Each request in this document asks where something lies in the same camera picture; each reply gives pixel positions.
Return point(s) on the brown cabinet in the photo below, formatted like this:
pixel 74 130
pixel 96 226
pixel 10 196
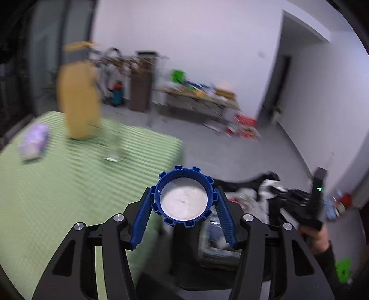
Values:
pixel 142 73

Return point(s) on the cluttered low table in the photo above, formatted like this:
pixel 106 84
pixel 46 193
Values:
pixel 190 96

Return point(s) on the dark glass sliding door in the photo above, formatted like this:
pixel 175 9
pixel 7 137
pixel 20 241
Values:
pixel 33 35

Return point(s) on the purple tissue pack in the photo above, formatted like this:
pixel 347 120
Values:
pixel 34 142

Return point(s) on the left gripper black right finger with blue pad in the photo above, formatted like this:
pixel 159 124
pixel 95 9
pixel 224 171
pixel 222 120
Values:
pixel 284 259

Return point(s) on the blue bottle cap lid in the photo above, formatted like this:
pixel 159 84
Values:
pixel 184 196

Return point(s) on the person's right hand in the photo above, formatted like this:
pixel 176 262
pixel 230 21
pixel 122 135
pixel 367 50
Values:
pixel 319 241

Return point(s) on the clear drinking glass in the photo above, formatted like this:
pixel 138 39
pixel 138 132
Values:
pixel 112 138

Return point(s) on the green checkered tablecloth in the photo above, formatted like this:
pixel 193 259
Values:
pixel 41 200

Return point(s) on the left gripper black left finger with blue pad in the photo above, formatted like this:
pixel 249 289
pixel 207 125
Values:
pixel 71 272

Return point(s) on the black trash bag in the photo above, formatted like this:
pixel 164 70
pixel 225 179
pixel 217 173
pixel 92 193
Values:
pixel 187 270

